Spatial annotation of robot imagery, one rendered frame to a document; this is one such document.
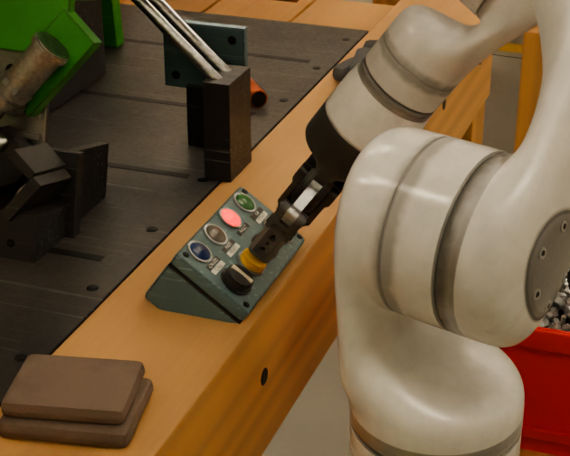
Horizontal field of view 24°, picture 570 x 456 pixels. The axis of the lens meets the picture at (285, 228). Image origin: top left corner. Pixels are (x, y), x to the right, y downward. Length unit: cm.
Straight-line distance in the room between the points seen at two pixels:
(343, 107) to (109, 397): 29
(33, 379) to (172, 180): 44
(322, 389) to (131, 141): 128
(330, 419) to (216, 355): 152
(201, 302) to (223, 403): 9
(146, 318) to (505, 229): 58
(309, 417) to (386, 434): 192
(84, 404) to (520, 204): 46
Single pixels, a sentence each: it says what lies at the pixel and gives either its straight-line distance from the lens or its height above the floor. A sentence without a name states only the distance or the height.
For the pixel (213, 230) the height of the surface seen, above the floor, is 96.
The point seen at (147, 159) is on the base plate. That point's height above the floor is 90.
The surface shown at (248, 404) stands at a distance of 114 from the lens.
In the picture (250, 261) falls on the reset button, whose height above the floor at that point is 94.
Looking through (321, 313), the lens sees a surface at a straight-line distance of 131.
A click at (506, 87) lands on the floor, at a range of 432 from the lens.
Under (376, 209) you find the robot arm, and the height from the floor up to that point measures 120.
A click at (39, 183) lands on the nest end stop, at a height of 97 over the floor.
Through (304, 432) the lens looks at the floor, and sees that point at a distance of 255.
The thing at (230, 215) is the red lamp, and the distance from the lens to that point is 118.
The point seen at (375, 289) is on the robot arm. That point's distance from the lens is 64.
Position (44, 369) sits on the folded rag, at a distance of 102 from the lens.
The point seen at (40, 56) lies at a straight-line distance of 121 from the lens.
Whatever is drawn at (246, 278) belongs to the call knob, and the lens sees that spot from 112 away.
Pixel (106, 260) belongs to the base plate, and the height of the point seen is 90.
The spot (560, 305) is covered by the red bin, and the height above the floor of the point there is 88.
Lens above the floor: 147
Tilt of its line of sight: 26 degrees down
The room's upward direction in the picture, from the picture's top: straight up
